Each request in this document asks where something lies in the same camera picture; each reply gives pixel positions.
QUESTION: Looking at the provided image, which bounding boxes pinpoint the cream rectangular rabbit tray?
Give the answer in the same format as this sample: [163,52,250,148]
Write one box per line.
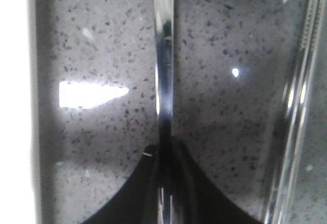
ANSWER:
[1,0,36,223]

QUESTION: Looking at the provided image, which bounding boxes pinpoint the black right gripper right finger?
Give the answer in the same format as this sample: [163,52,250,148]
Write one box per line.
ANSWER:
[172,139,260,224]

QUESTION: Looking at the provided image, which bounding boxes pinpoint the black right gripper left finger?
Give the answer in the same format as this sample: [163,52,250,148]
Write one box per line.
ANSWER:
[84,144,158,224]

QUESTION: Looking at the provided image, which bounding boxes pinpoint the silver metal fork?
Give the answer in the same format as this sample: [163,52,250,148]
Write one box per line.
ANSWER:
[153,0,174,223]

